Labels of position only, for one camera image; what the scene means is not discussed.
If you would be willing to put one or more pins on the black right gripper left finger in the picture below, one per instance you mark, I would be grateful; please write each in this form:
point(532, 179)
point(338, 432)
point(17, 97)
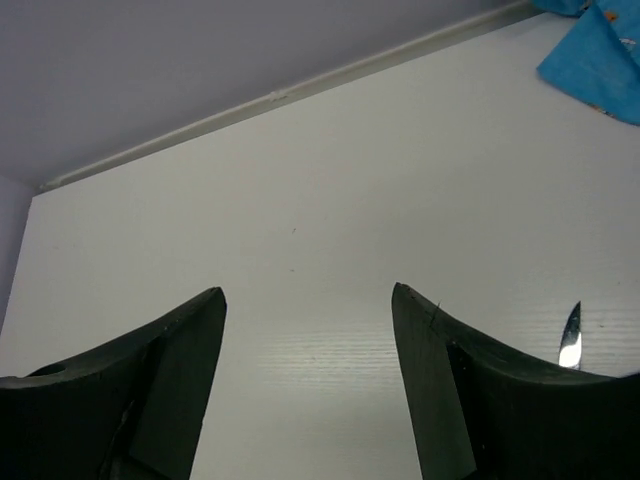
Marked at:
point(131, 408)

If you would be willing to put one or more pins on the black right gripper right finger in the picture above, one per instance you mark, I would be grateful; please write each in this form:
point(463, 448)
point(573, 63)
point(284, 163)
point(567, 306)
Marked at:
point(481, 409)

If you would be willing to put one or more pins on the blue space-print cloth placemat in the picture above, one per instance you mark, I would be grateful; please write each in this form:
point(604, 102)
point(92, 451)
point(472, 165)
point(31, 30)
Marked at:
point(597, 61)

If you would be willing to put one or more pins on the steel knife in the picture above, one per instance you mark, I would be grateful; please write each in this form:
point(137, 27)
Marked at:
point(570, 349)

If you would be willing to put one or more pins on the white table edge rail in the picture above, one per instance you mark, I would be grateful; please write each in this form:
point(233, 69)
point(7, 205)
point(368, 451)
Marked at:
point(427, 44)

